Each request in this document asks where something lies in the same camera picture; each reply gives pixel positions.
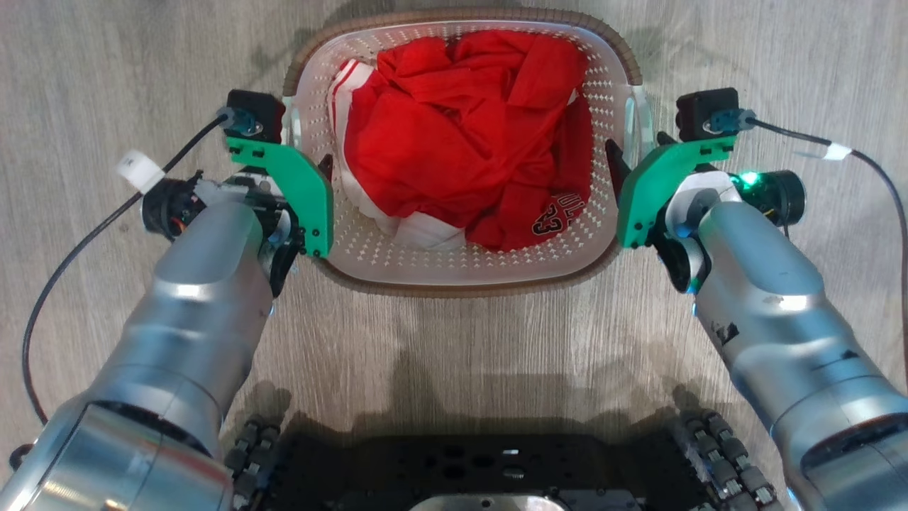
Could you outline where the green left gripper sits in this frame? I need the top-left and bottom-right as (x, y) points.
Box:
(226, 135), (335, 258)

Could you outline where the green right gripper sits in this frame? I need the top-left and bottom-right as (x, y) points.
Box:
(604, 131), (738, 250)

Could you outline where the white laundry basket brown rim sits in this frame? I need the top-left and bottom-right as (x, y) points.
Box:
(282, 7), (655, 298)

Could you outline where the red and white jersey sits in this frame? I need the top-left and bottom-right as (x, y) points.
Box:
(329, 30), (594, 253)

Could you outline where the grey roller wheel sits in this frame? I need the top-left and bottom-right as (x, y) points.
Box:
(224, 417), (282, 511)
(672, 409), (782, 511)

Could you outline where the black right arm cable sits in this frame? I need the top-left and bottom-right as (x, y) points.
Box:
(751, 118), (908, 398)

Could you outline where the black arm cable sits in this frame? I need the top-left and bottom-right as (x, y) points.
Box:
(21, 115), (232, 427)
(751, 118), (908, 398)

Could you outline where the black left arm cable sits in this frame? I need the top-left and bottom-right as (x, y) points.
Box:
(21, 115), (232, 427)

